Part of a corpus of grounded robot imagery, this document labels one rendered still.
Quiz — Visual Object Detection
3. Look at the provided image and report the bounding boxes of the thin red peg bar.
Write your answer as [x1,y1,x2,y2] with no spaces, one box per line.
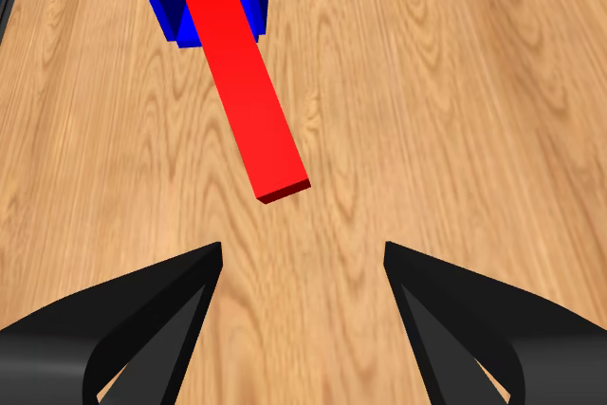
[170,0,313,206]

